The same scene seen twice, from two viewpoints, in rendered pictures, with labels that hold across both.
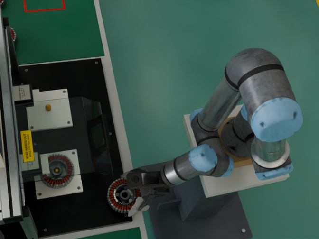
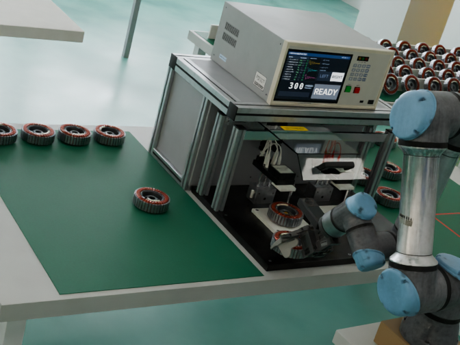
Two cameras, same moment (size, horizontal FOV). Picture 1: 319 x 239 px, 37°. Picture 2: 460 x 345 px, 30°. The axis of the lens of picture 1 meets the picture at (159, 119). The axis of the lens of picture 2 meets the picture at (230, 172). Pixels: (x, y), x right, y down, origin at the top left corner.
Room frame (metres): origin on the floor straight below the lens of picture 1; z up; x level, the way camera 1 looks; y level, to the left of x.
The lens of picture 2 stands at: (-0.05, -2.13, 1.93)
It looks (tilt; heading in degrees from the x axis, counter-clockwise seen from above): 23 degrees down; 82
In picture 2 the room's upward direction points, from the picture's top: 16 degrees clockwise
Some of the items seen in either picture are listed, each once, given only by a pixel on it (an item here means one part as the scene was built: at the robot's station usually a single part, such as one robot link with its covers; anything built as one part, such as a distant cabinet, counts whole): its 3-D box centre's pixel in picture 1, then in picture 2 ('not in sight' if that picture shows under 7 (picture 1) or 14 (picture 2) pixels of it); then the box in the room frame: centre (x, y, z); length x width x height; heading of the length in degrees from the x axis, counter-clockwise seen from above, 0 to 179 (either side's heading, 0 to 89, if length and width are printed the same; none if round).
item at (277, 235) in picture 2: (124, 195); (290, 244); (0.47, 0.03, 0.82); 0.11 x 0.11 x 0.04
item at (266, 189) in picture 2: not in sight; (261, 192); (0.42, 0.39, 0.80); 0.07 x 0.05 x 0.06; 29
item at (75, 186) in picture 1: (57, 173); (283, 220); (0.49, 0.27, 0.78); 0.15 x 0.15 x 0.01; 29
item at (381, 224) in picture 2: (48, 143); (309, 221); (0.58, 0.34, 0.76); 0.64 x 0.47 x 0.02; 29
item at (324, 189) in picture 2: not in sight; (318, 191); (0.63, 0.51, 0.80); 0.07 x 0.05 x 0.06; 29
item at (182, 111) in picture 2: not in sight; (179, 126); (0.11, 0.52, 0.91); 0.28 x 0.03 x 0.32; 119
